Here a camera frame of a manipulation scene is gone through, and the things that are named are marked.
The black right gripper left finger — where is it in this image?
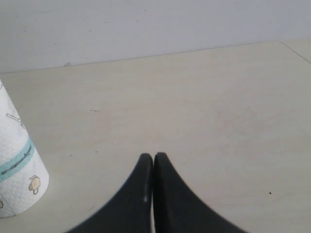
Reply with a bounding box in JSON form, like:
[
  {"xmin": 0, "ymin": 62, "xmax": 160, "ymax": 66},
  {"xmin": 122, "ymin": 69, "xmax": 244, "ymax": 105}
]
[{"xmin": 69, "ymin": 153, "xmax": 153, "ymax": 233}]

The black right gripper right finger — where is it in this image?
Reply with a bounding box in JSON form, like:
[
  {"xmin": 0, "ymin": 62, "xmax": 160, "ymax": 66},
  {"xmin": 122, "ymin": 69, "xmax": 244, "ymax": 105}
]
[{"xmin": 153, "ymin": 152, "xmax": 244, "ymax": 233}]

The printed white paper towel roll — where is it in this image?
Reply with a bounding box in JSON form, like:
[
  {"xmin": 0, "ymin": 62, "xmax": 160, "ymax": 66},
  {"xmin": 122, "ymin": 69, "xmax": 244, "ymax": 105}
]
[{"xmin": 0, "ymin": 85, "xmax": 49, "ymax": 218}]

